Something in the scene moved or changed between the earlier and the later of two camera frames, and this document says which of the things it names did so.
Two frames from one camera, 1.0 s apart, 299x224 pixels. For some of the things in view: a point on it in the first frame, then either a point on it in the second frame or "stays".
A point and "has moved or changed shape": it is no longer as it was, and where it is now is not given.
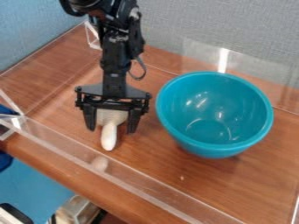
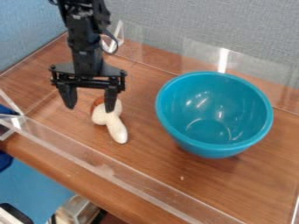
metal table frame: (78, 211) stays
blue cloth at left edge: (6, 159) stays
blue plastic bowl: (217, 112) stays
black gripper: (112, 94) -> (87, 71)
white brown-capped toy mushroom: (110, 118) has moved or changed shape
